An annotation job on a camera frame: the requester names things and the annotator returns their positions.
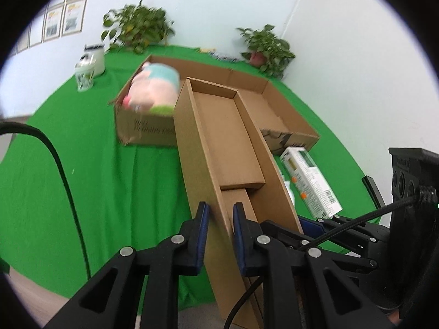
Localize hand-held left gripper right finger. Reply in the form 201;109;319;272
233;202;395;329

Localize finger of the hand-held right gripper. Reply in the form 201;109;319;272
261;220;378;275
298;214;390;245

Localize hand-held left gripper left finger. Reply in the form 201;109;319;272
44;202;210;329

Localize white plastic device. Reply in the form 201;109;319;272
280;174;296;208

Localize white medicine box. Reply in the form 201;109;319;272
279;146;344;220

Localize narrow cardboard tray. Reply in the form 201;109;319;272
173;77;304;329

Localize large brown cardboard box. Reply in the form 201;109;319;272
109;54;321;155

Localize green tablecloth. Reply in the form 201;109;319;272
0;44;381;311

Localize pink plush pig toy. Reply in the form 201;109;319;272
123;62;181;115

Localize small colourful packets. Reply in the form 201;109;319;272
201;48;241;63

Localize small potted green plant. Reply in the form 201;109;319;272
236;24;296;79

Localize patterned glass cup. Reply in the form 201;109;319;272
75;55;97;92

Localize white jar with black lid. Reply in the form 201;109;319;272
84;43;105;75

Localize large potted green plant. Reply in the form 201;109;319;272
101;0;175;55

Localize braided black cable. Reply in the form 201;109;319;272
223;185;438;329

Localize smooth black cable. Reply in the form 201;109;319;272
0;121;91;278

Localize row of framed wall posters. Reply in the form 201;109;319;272
14;0;97;55

